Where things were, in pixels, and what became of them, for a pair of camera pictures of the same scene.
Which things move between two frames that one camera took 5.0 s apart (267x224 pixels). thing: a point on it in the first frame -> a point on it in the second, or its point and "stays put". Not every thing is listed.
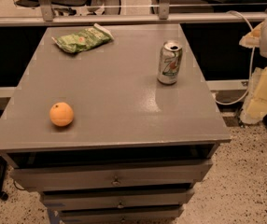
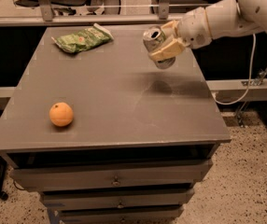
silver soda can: [169, 62] -> [153, 37]
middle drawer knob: [120, 206] stays put
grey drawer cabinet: [135, 147] stays put
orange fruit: [61, 114] stays put
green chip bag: [86, 39] stays put
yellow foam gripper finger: [252, 38] -> [193, 27]
